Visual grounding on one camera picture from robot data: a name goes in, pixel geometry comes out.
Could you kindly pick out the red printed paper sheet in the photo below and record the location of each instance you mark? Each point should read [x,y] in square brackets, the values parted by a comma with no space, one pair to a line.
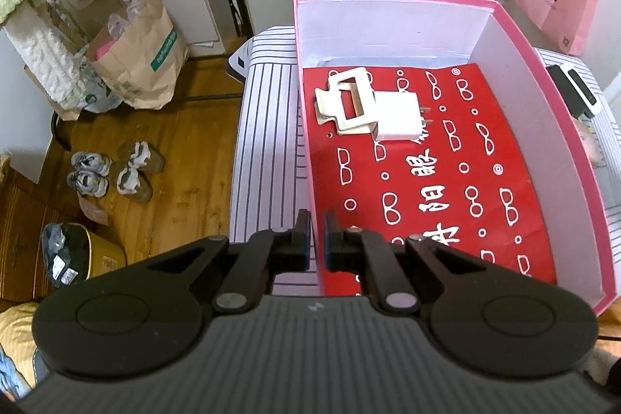
[436,181]

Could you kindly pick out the yellow trash bin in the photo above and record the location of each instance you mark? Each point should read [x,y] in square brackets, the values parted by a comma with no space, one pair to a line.
[104,259]

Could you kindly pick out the cream hair claw clip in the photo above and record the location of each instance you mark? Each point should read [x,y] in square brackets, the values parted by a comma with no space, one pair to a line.
[356,119]

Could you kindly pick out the white power bank black face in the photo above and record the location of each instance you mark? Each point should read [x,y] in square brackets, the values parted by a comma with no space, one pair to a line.
[575,86]

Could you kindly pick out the brown paper bag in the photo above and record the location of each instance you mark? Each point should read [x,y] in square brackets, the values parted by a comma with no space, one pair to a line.
[145,55]

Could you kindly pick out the white plastic device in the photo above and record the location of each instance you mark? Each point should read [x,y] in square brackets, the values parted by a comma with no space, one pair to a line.
[240,65]

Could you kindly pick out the white plastic bag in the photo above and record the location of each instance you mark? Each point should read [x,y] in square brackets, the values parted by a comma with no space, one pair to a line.
[97,95]

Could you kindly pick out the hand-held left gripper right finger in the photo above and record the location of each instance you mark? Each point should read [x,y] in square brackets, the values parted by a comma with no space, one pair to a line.
[329,244]

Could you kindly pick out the white charger plug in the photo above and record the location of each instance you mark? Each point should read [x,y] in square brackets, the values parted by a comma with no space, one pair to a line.
[399,119]

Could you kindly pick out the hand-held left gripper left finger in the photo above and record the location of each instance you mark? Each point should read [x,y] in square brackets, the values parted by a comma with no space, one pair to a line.
[303,242]

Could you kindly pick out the pink paper slip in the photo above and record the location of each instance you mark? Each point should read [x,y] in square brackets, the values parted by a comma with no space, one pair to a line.
[94,212]

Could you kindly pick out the grey white sneaker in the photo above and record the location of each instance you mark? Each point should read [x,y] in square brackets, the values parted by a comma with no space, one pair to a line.
[92,163]
[87,183]

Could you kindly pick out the yellow blanket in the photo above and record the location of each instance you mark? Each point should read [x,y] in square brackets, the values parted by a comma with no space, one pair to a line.
[14,336]

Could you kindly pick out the pink cardboard box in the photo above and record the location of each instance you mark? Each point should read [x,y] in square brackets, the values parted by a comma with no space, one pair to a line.
[388,31]

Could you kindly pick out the white textured fleece robe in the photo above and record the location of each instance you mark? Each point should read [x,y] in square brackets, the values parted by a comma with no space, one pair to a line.
[43,50]

